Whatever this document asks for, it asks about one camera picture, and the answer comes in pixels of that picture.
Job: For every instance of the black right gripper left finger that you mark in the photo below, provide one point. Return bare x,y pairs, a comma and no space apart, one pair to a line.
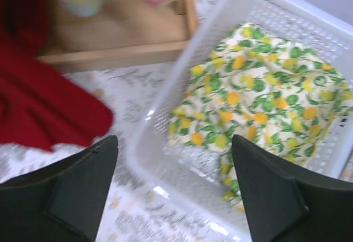
63,201

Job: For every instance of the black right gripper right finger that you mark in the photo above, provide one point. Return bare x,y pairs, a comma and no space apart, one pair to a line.
286,202

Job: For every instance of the red dress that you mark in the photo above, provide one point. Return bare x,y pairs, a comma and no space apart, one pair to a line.
39,107

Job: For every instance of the lemon print skirt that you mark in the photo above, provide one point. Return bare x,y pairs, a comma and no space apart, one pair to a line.
275,92

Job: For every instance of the floral table mat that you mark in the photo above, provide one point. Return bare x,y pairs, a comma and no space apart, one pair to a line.
134,211

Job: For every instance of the white plastic basket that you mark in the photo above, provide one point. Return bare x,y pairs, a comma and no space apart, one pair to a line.
188,175

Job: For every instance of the wooden clothes rack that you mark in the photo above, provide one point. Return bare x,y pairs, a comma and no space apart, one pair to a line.
124,33

